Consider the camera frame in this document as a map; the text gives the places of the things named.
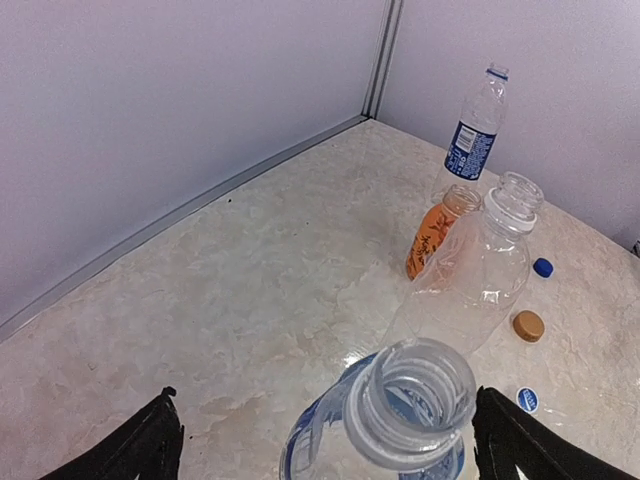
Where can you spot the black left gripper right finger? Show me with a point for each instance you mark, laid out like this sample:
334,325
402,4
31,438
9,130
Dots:
510,442

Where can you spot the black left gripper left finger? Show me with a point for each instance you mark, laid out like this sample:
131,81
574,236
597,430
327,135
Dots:
146,446

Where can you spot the white Pocari Sweat cap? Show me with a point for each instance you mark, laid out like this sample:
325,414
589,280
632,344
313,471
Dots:
527,399

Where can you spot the small blue bottle white cap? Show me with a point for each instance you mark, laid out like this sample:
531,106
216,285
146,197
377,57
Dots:
402,413

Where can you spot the brown bottle cap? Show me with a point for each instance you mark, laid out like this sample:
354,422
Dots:
529,326

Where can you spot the clear bottle white cap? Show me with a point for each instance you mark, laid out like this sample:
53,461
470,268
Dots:
471,283

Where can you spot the orange juice bottle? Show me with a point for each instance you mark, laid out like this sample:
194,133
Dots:
456,202

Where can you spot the blue label clear bottle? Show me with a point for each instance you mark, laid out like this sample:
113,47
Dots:
481,118

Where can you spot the right aluminium frame post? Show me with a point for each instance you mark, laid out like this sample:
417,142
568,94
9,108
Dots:
383,57

